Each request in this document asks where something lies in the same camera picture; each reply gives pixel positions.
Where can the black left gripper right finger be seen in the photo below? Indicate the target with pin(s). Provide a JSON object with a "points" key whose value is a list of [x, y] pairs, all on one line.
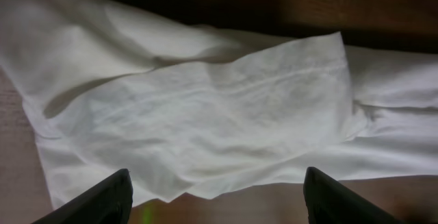
{"points": [[329, 202]]}

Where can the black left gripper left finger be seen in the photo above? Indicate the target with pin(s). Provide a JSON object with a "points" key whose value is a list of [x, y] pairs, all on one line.
{"points": [[108, 202]]}

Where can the white t-shirt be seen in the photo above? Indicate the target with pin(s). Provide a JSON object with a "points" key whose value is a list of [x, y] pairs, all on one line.
{"points": [[207, 111]]}

